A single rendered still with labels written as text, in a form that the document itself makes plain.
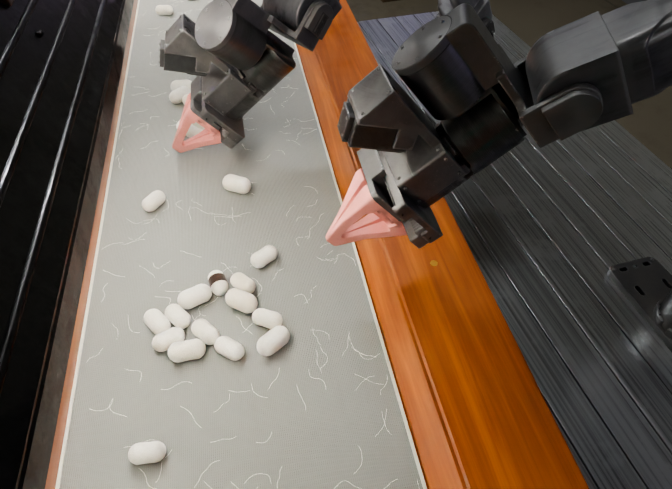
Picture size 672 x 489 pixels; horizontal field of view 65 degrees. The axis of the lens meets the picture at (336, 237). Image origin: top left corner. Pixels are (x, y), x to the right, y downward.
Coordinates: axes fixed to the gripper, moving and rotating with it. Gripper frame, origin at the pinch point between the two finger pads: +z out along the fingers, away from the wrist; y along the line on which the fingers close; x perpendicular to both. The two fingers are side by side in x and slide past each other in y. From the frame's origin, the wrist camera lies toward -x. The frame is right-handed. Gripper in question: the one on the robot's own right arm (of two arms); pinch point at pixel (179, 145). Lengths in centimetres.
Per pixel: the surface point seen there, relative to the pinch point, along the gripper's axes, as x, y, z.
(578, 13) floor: 181, -188, -94
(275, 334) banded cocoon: 6.0, 33.2, -7.5
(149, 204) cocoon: -2.1, 11.1, 2.9
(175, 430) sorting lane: 1.2, 40.1, 1.3
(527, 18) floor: 162, -187, -72
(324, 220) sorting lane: 12.7, 16.4, -12.0
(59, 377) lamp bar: -20, 53, -21
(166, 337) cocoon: -0.6, 31.3, 0.6
